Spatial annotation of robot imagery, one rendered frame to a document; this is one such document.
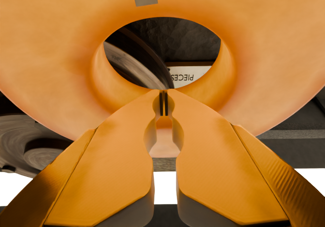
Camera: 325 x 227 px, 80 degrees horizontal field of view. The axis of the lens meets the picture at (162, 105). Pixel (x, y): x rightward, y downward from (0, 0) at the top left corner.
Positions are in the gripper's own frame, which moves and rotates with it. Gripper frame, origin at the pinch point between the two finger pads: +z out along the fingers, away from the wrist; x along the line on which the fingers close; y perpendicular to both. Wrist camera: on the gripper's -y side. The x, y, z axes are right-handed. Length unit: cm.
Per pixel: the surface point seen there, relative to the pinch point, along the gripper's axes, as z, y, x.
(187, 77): 36.6, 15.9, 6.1
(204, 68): 35.9, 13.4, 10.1
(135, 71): 20.4, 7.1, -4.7
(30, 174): 18.0, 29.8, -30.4
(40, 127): 12.2, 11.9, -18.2
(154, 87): 21.4, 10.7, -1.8
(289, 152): 520, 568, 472
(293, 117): 682, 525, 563
